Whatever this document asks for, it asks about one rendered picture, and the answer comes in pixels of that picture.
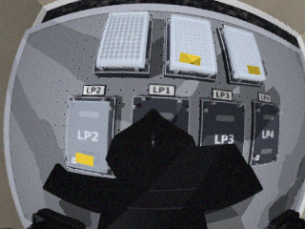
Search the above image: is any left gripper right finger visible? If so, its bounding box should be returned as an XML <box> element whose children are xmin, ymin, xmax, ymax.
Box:
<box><xmin>153</xmin><ymin>109</ymin><xmax>196</xmax><ymax>147</ymax></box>

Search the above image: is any grey operator panel with colored buttons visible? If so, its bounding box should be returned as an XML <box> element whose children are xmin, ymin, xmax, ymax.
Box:
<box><xmin>205</xmin><ymin>206</ymin><xmax>245</xmax><ymax>229</ymax></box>

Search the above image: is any grey perforated work table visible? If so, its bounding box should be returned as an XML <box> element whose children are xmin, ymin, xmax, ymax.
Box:
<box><xmin>10</xmin><ymin>10</ymin><xmax>305</xmax><ymax>229</ymax></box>

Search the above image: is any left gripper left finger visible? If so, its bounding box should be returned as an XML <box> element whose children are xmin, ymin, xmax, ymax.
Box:
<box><xmin>110</xmin><ymin>109</ymin><xmax>153</xmax><ymax>147</ymax></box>

